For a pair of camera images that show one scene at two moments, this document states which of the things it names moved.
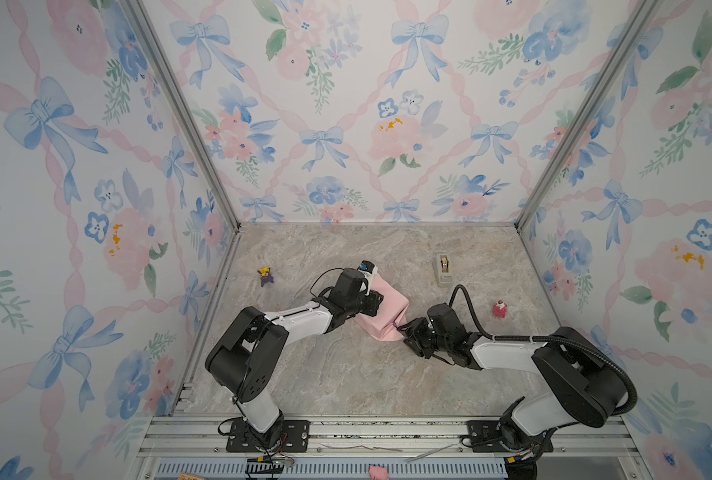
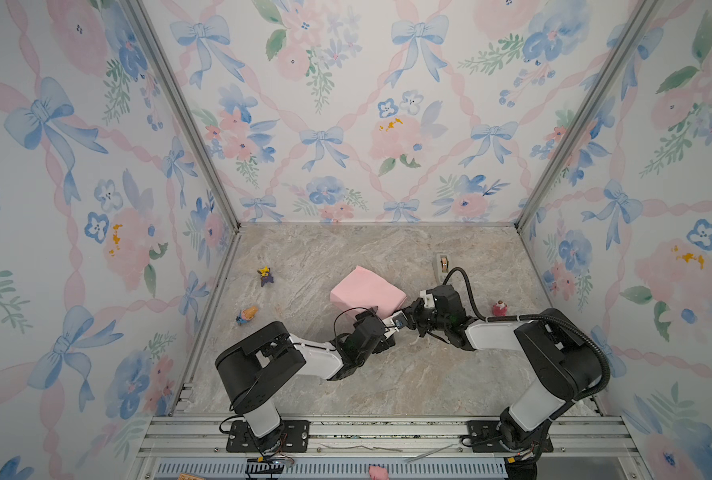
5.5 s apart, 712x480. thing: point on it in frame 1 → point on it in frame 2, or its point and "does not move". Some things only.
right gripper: (416, 327) → (412, 313)
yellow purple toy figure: (265, 275) does not move
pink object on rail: (378, 473) does not move
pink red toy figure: (500, 309) does not move
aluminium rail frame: (344, 448) does not move
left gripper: (373, 304) → (366, 317)
